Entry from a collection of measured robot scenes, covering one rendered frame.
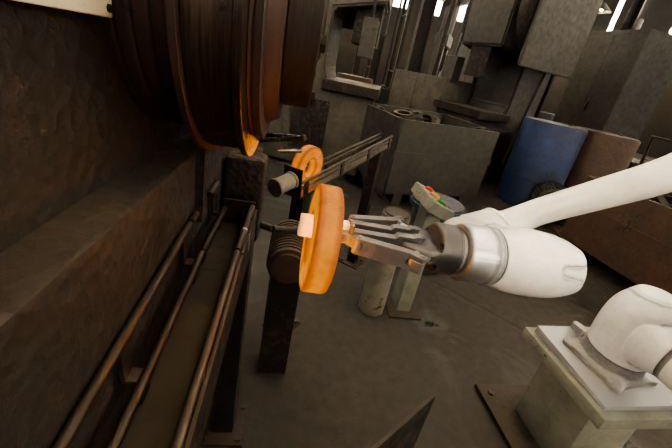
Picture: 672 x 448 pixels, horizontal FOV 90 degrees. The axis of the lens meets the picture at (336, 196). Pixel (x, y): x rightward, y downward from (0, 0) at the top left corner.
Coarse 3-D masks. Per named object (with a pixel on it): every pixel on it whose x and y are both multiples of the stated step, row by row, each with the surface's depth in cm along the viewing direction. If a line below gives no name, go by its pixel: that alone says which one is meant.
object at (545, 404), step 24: (480, 384) 130; (504, 384) 132; (552, 384) 108; (504, 408) 122; (528, 408) 116; (552, 408) 107; (576, 408) 100; (504, 432) 113; (528, 432) 115; (552, 432) 106; (576, 432) 99; (600, 432) 99; (624, 432) 101
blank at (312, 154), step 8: (304, 152) 110; (312, 152) 113; (320, 152) 118; (296, 160) 110; (304, 160) 111; (312, 160) 118; (320, 160) 120; (304, 168) 112; (312, 168) 119; (320, 168) 122; (304, 176) 114; (312, 184) 121
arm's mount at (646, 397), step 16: (544, 336) 109; (560, 336) 109; (576, 336) 110; (560, 352) 103; (576, 368) 98; (592, 384) 94; (608, 400) 90; (624, 400) 91; (640, 400) 91; (656, 400) 92
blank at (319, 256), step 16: (320, 192) 44; (336, 192) 45; (320, 208) 42; (336, 208) 42; (320, 224) 41; (336, 224) 41; (304, 240) 53; (320, 240) 40; (336, 240) 41; (304, 256) 49; (320, 256) 41; (336, 256) 41; (304, 272) 45; (320, 272) 41; (304, 288) 44; (320, 288) 43
